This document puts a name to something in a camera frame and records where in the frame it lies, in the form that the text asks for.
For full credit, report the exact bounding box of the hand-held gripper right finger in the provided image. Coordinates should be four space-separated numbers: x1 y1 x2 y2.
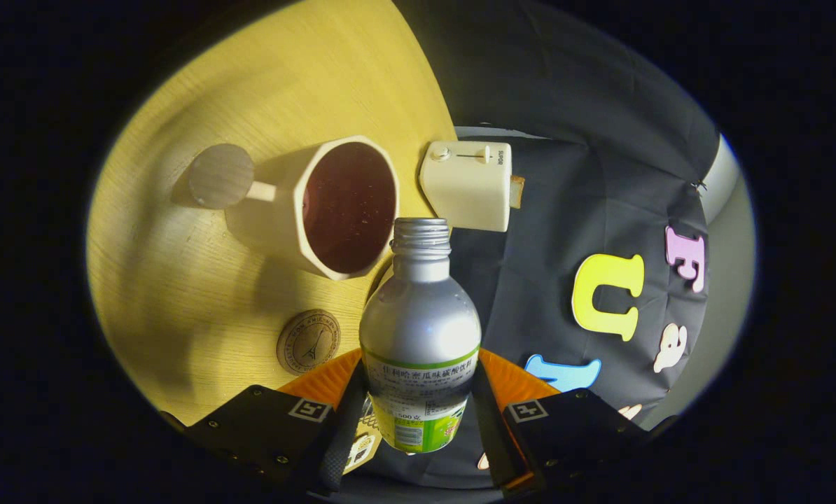
471 348 653 499

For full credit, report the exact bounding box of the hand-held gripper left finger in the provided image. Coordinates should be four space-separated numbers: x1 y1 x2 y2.
180 349 370 498

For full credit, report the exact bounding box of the round cork coaster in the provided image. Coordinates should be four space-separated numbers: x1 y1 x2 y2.
276 309 342 376

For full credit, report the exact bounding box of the silver juice bottle green label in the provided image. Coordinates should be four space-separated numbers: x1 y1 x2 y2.
358 218 482 454

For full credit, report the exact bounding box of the cream cup with wooden handle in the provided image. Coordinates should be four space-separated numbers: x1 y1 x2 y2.
188 135 400 281

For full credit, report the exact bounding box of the wooden table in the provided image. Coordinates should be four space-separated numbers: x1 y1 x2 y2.
87 0 459 428

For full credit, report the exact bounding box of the white toaster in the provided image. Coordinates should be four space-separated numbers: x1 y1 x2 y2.
419 140 513 232

